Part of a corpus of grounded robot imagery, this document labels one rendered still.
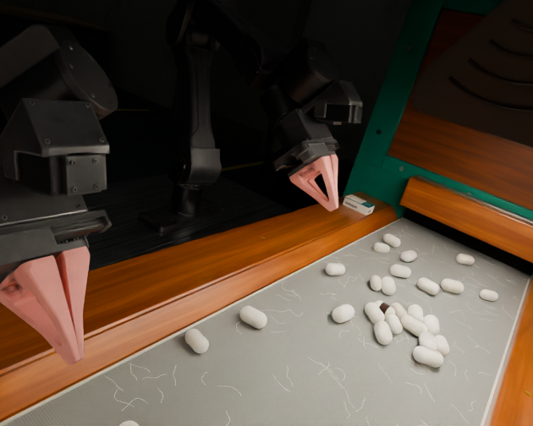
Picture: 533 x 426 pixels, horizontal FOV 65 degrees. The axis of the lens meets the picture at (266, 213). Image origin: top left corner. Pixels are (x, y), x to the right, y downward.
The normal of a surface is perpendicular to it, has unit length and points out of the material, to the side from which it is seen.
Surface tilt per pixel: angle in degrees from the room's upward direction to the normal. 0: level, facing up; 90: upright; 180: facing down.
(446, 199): 90
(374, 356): 0
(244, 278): 45
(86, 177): 76
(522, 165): 90
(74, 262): 61
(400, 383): 0
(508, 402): 0
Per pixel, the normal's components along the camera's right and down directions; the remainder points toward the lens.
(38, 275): 0.79, -0.06
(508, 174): -0.59, 0.16
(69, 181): 0.81, 0.18
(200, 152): 0.64, 0.01
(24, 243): 0.69, -0.41
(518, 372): 0.26, -0.89
